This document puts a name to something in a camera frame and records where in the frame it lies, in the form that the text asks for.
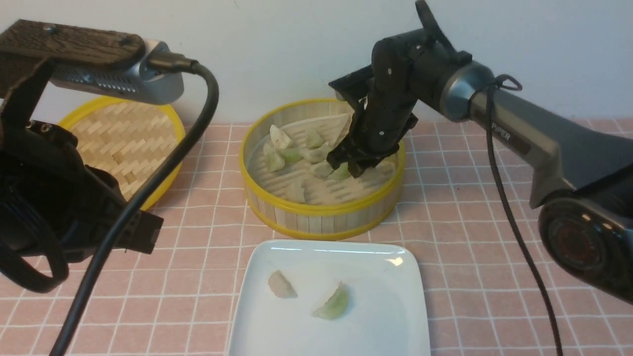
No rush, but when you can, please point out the bamboo steamer basket yellow rim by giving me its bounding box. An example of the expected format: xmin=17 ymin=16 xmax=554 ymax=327
xmin=239 ymin=98 xmax=406 ymax=241

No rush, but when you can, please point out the pale green dumpling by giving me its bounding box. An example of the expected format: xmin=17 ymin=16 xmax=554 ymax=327
xmin=305 ymin=129 xmax=325 ymax=150
xmin=263 ymin=144 xmax=285 ymax=172
xmin=299 ymin=142 xmax=333 ymax=164

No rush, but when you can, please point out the green dumpling large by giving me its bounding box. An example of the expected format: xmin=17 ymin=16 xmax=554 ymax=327
xmin=312 ymin=282 xmax=350 ymax=321

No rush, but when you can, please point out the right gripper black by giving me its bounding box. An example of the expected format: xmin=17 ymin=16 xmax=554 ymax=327
xmin=326 ymin=99 xmax=417 ymax=178

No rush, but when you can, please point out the pinkish white dumpling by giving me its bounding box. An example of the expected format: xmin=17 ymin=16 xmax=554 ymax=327
xmin=268 ymin=270 xmax=298 ymax=298

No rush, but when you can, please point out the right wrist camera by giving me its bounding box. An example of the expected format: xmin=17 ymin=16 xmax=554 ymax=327
xmin=328 ymin=65 xmax=374 ymax=111

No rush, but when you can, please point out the bamboo steamer lid yellow rim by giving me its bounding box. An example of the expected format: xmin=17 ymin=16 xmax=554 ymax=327
xmin=59 ymin=96 xmax=185 ymax=200

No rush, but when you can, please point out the green dumpling centre left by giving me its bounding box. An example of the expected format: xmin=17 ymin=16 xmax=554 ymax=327
xmin=278 ymin=148 xmax=304 ymax=164

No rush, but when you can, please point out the white square plate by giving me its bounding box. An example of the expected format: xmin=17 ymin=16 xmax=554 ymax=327
xmin=227 ymin=240 xmax=432 ymax=356

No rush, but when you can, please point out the white green dumpling middle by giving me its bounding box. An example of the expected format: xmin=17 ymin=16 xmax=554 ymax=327
xmin=309 ymin=160 xmax=334 ymax=179

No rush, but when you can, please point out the white dumpling upper left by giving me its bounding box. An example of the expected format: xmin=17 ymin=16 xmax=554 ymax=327
xmin=270 ymin=125 xmax=293 ymax=151

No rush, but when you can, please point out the pale green dumpling top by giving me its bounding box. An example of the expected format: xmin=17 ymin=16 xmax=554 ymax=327
xmin=305 ymin=129 xmax=325 ymax=150

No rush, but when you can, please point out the pale green dumpling left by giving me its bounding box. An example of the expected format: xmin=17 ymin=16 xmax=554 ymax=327
xmin=263 ymin=144 xmax=285 ymax=172

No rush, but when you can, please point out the green dumpling lower middle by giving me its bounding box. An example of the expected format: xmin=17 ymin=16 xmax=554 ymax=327
xmin=327 ymin=162 xmax=351 ymax=181

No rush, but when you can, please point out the black camera cable left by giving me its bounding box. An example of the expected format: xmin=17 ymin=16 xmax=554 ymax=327
xmin=48 ymin=59 xmax=220 ymax=356

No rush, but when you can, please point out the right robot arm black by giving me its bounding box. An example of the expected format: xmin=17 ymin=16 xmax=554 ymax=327
xmin=327 ymin=29 xmax=633 ymax=303

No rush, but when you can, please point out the white dumpling front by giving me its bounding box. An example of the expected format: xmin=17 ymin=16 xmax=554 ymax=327
xmin=285 ymin=178 xmax=307 ymax=204

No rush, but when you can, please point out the pink checkered tablecloth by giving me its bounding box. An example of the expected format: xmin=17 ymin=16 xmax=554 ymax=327
xmin=0 ymin=119 xmax=633 ymax=356

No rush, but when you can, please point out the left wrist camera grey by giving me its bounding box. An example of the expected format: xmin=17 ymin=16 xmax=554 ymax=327
xmin=0 ymin=19 xmax=198 ymax=105

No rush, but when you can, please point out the pale green dumpling centre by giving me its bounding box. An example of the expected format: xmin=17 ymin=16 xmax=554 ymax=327
xmin=299 ymin=142 xmax=333 ymax=164

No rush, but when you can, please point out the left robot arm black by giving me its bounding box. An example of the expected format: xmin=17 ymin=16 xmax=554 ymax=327
xmin=0 ymin=120 xmax=127 ymax=293

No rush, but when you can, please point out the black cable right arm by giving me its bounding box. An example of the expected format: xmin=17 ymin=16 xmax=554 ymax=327
xmin=485 ymin=74 xmax=564 ymax=356

